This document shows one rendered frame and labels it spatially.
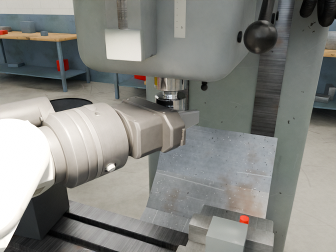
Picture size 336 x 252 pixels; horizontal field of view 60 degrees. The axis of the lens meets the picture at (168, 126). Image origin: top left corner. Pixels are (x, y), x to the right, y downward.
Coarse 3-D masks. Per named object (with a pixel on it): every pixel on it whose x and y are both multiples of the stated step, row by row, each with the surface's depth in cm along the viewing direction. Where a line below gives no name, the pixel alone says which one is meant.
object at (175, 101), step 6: (156, 96) 42; (162, 96) 42; (168, 96) 42; (174, 96) 42; (180, 96) 42; (156, 102) 42; (162, 102) 41; (168, 102) 41; (174, 102) 41; (180, 102) 41
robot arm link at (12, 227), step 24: (0, 120) 26; (0, 144) 25; (24, 144) 26; (48, 144) 27; (0, 168) 24; (24, 168) 25; (0, 192) 23; (24, 192) 24; (0, 216) 23; (0, 240) 23
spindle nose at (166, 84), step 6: (162, 78) 40; (168, 78) 40; (162, 84) 40; (168, 84) 40; (174, 84) 40; (180, 84) 40; (186, 84) 42; (162, 90) 40; (168, 90) 40; (174, 90) 40
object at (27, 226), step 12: (48, 192) 66; (60, 192) 70; (36, 204) 62; (48, 204) 66; (60, 204) 71; (24, 216) 63; (36, 216) 62; (48, 216) 66; (60, 216) 71; (24, 228) 64; (36, 228) 63; (48, 228) 67
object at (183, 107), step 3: (162, 105) 41; (177, 105) 41; (180, 105) 42; (183, 105) 42; (171, 108) 41; (174, 108) 41; (177, 108) 41; (180, 108) 42; (183, 108) 42; (177, 111) 42
